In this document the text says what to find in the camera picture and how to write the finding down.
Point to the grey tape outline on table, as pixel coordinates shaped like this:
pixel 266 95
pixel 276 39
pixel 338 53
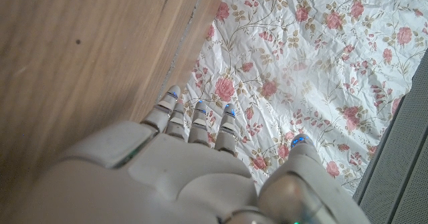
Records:
pixel 182 40

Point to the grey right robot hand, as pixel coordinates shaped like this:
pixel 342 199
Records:
pixel 167 180

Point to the black frame post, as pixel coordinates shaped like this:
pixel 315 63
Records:
pixel 384 157

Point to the floral print backdrop cloth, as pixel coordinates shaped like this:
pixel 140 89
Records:
pixel 301 67

